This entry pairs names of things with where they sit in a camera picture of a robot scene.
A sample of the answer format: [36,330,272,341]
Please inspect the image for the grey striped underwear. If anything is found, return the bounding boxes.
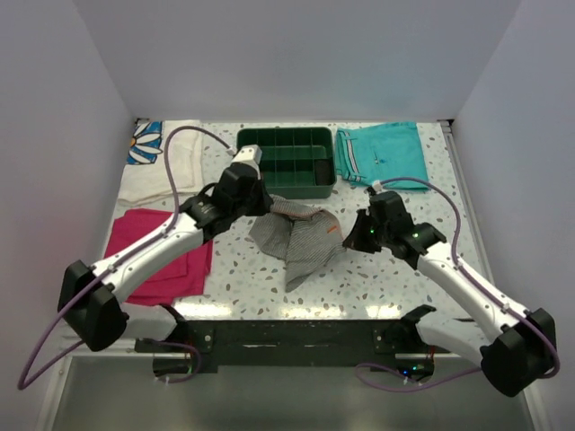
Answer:
[249,195,345,293]

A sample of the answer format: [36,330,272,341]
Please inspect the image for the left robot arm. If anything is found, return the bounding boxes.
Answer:
[57,155,272,352]

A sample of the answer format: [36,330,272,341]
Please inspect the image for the green divided plastic tray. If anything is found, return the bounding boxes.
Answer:
[236,127,336,199]

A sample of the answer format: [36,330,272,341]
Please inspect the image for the teal folded shorts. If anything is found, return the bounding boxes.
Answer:
[335,122,429,191]

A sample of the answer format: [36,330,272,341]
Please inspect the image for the black item in tray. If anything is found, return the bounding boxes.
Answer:
[314,160,332,186]

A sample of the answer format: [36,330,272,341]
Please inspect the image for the cream daisy print shirt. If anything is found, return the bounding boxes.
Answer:
[118,120,204,206]

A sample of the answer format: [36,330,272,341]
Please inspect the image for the pink folded cloth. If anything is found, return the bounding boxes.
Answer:
[96,209,213,306]

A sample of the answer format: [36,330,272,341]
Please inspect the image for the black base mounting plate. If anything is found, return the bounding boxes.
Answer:
[135,320,437,381]

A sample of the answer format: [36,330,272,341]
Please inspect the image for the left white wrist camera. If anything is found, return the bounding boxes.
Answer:
[232,145,262,170]

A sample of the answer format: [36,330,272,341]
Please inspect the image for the aluminium frame rail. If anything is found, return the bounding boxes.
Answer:
[438,119,493,282]

